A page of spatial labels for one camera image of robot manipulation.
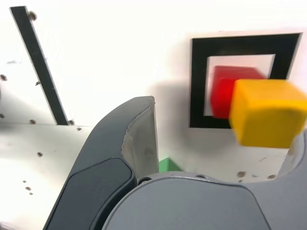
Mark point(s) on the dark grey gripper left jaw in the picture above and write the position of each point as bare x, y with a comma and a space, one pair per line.
103, 148

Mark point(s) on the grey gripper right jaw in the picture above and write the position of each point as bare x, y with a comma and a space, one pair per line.
192, 206

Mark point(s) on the green cube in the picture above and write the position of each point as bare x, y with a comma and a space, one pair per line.
168, 165

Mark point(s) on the red cube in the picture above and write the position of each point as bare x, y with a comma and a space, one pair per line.
221, 95

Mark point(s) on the yellow cube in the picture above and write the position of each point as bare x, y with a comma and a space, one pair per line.
266, 115

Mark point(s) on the black tape square outline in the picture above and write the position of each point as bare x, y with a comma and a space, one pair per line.
199, 72

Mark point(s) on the black tape strip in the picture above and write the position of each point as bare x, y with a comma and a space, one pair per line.
38, 62

